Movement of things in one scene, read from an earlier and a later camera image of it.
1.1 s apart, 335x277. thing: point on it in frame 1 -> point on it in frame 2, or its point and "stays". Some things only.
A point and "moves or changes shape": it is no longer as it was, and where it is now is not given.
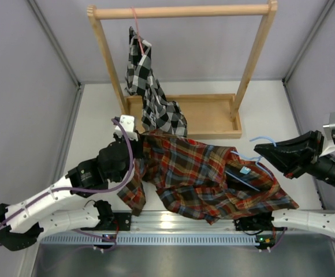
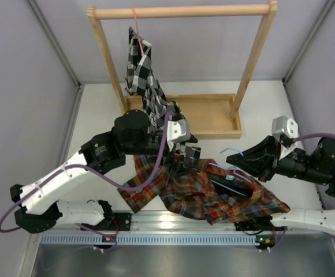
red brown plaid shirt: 210,180 moves or changes shape
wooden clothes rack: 205,116 stays
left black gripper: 139,145 -> 181,166
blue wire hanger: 256,158 -> 231,167
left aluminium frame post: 66,142 stays
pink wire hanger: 137,30 stays
